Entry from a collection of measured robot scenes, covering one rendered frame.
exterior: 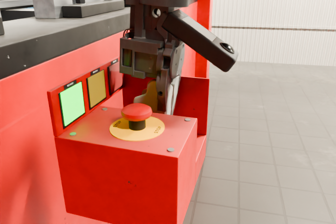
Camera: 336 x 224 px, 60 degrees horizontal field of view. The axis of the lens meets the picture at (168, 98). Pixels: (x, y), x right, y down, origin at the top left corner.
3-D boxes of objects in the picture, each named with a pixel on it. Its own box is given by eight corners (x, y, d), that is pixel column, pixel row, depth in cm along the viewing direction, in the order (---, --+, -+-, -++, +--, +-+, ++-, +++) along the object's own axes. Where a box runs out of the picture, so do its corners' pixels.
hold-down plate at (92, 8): (82, 18, 74) (80, 5, 73) (63, 17, 75) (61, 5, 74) (124, 9, 101) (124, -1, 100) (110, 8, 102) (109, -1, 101)
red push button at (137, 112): (146, 141, 36) (145, 114, 35) (117, 136, 37) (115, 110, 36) (156, 127, 40) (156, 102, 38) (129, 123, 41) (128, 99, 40)
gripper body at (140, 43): (137, 65, 50) (141, -10, 45) (186, 73, 48) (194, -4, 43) (118, 77, 43) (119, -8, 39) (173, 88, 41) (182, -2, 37)
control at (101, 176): (177, 240, 36) (179, 106, 29) (65, 213, 40) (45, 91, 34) (205, 155, 54) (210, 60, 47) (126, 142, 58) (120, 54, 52)
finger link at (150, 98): (136, 123, 50) (138, 72, 46) (169, 131, 48) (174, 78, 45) (129, 132, 47) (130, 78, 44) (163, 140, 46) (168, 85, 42)
